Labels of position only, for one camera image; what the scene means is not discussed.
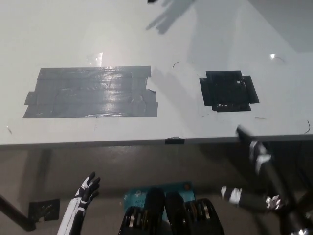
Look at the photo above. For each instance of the teal cardboard box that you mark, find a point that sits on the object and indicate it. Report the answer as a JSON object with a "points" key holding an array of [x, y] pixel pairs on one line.
{"points": [[137, 197]]}

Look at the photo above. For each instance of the black floor tape patch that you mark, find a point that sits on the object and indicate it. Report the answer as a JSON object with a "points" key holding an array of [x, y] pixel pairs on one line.
{"points": [[44, 208]]}

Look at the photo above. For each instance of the black table leg bar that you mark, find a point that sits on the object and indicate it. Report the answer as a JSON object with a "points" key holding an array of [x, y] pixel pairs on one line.
{"points": [[17, 215]]}

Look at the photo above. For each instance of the small black tape strip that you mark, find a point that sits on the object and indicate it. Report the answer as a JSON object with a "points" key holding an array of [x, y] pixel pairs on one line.
{"points": [[174, 141]]}

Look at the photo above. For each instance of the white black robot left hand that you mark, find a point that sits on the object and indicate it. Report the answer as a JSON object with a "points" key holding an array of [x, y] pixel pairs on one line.
{"points": [[77, 203]]}

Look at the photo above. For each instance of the grey duct tape patch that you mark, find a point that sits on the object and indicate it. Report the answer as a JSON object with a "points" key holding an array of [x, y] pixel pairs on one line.
{"points": [[93, 93]]}

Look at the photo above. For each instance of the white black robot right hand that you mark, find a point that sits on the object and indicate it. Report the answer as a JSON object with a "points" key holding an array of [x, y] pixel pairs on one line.
{"points": [[262, 159]]}

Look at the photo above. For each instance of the black tape square patch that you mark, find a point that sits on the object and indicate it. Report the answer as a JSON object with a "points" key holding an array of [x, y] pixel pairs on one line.
{"points": [[227, 91]]}

